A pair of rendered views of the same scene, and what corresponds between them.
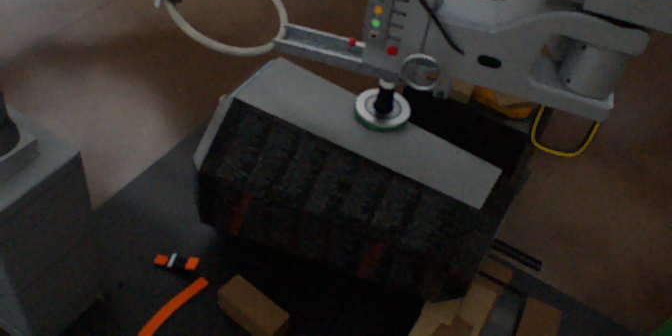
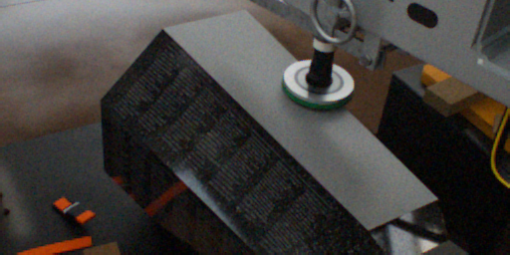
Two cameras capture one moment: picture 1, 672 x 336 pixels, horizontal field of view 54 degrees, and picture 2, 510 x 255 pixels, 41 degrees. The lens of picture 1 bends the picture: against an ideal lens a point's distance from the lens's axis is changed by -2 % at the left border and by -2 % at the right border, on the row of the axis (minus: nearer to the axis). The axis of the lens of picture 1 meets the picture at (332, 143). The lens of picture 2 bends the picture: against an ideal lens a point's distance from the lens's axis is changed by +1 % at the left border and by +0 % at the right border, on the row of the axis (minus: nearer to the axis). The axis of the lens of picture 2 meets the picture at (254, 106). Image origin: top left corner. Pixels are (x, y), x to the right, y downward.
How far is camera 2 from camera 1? 1.13 m
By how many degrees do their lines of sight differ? 24
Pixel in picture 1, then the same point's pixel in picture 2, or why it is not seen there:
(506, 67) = (443, 27)
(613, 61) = not seen: outside the picture
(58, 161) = not seen: outside the picture
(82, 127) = (83, 66)
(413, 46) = not seen: outside the picture
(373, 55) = not seen: outside the picture
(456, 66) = (382, 18)
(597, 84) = not seen: outside the picture
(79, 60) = (123, 12)
